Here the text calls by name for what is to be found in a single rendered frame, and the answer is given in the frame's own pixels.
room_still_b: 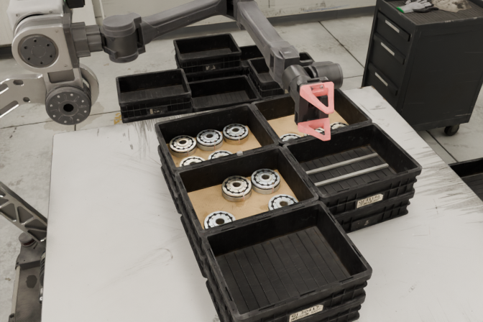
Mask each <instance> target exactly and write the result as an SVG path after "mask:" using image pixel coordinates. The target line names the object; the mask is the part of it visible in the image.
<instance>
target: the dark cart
mask: <svg viewBox="0 0 483 322"><path fill-rule="evenodd" d="M406 1H408V0H376V6H375V10H374V18H373V22H372V29H371V34H370V38H369V46H368V51H367V58H366V62H365V66H364V74H363V78H362V86H361V87H367V86H373V87H374V88H375V89H376V90H377V91H378V93H379V94H380V95H381V96H382V97H383V98H384V99H385V100H386V101H387V102H388V103H389V104H390V105H391V106H392V107H393V108H394V110H396V112H397V113H399V115H401V117H402V118H404V120H406V122H407V123H409V125H410V126H411V127H412V128H413V129H414V130H415V131H416V132H420V131H424V130H429V129H436V128H441V127H446V128H445V129H444V132H445V133H446V134H447V135H449V136H452V135H454V134H455V133H457V132H458V130H459V125H460V124H464V123H469V120H470V118H471V115H472V112H473V110H474V106H475V103H476V102H477V98H478V95H479V92H480V90H481V87H482V84H483V0H466V1H468V3H467V4H468V5H470V6H471V8H470V9H465V10H458V11H457V13H456V12H452V11H446V10H441V9H439V10H435V9H430V10H429V11H428V12H419V11H412V12H407V13H403V12H401V11H399V10H398V9H397V7H400V6H405V3H406ZM412 1H413V2H415V1H417V0H412ZM422 1H424V0H421V1H420V2H422ZM431 1H432V0H427V2H431Z"/></svg>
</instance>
